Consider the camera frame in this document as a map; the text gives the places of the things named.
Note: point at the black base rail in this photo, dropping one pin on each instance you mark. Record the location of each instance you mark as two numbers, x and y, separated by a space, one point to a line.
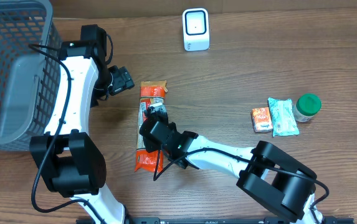
266 220

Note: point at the white barcode scanner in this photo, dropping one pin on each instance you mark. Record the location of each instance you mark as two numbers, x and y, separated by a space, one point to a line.
196 32

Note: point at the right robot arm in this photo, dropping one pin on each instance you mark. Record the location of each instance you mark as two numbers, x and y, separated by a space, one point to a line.
273 178

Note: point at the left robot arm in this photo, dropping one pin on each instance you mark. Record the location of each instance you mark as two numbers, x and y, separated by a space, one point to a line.
71 169

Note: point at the orange spaghetti packet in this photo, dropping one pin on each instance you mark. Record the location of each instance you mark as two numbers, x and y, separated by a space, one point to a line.
150 93

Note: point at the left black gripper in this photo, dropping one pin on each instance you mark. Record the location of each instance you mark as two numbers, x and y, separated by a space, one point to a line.
123 82

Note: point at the small orange snack box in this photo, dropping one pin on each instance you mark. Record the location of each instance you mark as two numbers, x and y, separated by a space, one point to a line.
261 119

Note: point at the teal wet wipes pack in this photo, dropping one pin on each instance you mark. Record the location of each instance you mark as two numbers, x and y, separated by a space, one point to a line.
283 120

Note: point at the green lid jar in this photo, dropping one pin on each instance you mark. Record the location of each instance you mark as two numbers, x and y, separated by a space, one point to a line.
306 107

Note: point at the grey plastic mesh basket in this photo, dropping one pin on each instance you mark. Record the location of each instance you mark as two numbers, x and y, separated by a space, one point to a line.
29 78

